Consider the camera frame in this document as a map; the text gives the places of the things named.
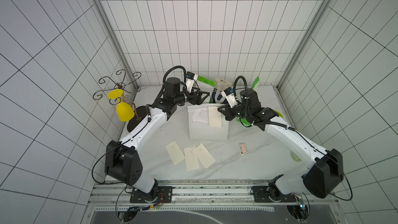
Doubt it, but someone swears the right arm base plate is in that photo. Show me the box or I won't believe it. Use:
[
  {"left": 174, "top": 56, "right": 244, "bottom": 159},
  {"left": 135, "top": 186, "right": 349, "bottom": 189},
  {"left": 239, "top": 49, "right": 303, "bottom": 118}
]
[{"left": 250, "top": 186, "right": 296, "bottom": 203}]

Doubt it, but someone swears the black oval stand base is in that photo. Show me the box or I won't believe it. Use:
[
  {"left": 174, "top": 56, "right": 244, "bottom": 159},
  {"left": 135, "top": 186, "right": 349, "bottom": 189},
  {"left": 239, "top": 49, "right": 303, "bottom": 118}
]
[{"left": 126, "top": 106, "right": 147, "bottom": 132}]

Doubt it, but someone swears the yellow cup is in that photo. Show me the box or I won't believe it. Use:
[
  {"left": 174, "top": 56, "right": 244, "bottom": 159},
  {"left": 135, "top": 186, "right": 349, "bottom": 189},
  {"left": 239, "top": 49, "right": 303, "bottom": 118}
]
[{"left": 116, "top": 102, "right": 135, "bottom": 122}]

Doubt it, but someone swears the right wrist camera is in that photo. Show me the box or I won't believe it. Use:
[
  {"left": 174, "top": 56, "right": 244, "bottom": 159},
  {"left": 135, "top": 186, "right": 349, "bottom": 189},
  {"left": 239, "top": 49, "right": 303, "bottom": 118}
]
[{"left": 221, "top": 87, "right": 238, "bottom": 108}]

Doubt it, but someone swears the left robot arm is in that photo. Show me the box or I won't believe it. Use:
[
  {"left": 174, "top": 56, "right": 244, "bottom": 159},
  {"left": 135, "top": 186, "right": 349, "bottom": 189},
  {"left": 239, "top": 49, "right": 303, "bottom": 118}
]
[{"left": 105, "top": 77, "right": 210, "bottom": 194}]

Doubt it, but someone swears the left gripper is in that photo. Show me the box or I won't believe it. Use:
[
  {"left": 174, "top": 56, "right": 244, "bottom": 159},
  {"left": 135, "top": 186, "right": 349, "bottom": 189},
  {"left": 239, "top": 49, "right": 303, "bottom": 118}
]
[{"left": 175, "top": 86, "right": 210, "bottom": 105}]

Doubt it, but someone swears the pink stapler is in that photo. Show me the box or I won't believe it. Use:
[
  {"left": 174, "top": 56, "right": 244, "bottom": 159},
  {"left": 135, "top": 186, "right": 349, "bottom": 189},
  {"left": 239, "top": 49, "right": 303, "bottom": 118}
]
[{"left": 239, "top": 143, "right": 247, "bottom": 155}]

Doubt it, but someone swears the aluminium rail frame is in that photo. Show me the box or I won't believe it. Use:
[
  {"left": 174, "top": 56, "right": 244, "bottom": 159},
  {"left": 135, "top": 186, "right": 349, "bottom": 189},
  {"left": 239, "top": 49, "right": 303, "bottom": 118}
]
[{"left": 82, "top": 180, "right": 347, "bottom": 224}]

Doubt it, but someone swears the green glass coaster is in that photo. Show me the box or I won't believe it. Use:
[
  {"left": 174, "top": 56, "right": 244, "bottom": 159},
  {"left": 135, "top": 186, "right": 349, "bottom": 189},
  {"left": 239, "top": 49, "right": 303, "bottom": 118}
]
[{"left": 291, "top": 152, "right": 302, "bottom": 162}]

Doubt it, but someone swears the black scroll metal stand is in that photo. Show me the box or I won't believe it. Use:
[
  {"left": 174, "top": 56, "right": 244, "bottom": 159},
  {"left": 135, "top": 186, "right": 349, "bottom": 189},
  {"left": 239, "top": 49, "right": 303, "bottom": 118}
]
[{"left": 92, "top": 69, "right": 142, "bottom": 106}]

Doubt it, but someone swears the navy beige bag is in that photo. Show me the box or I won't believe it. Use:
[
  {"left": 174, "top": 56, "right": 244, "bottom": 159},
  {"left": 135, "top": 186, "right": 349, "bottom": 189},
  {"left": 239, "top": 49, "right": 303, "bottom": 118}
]
[{"left": 209, "top": 77, "right": 232, "bottom": 104}]

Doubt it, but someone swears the green bowl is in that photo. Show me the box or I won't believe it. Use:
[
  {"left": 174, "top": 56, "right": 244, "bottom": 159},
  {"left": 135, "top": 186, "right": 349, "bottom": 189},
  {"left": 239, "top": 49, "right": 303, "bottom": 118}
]
[{"left": 275, "top": 111, "right": 283, "bottom": 118}]

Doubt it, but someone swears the yellow saucer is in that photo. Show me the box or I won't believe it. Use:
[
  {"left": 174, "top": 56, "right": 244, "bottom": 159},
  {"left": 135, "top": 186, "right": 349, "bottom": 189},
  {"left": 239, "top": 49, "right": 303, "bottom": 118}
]
[{"left": 107, "top": 89, "right": 123, "bottom": 100}]

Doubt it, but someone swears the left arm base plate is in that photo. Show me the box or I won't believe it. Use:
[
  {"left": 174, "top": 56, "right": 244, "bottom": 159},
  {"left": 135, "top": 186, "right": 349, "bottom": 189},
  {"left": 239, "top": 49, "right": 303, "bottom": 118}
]
[{"left": 130, "top": 186, "right": 173, "bottom": 204}]

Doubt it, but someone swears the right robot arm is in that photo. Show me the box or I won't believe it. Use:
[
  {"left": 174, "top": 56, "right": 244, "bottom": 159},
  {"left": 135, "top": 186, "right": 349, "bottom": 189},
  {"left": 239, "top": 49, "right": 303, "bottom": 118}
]
[{"left": 218, "top": 88, "right": 344, "bottom": 202}]

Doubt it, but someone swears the white paper bag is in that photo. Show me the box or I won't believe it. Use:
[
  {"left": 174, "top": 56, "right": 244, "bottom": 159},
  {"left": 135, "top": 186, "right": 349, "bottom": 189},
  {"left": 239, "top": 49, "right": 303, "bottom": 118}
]
[{"left": 188, "top": 104, "right": 229, "bottom": 142}]

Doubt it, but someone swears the green white bag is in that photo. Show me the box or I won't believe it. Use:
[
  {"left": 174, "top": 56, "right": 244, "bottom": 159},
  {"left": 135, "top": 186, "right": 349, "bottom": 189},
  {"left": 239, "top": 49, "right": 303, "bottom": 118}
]
[
  {"left": 197, "top": 76, "right": 215, "bottom": 103},
  {"left": 237, "top": 76, "right": 261, "bottom": 128}
]

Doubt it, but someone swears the cream receipt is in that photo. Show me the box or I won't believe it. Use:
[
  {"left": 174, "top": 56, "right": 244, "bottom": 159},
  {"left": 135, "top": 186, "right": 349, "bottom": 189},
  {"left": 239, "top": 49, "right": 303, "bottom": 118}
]
[
  {"left": 196, "top": 143, "right": 215, "bottom": 169},
  {"left": 184, "top": 146, "right": 200, "bottom": 171},
  {"left": 208, "top": 106, "right": 222, "bottom": 128},
  {"left": 165, "top": 140, "right": 185, "bottom": 166}
]

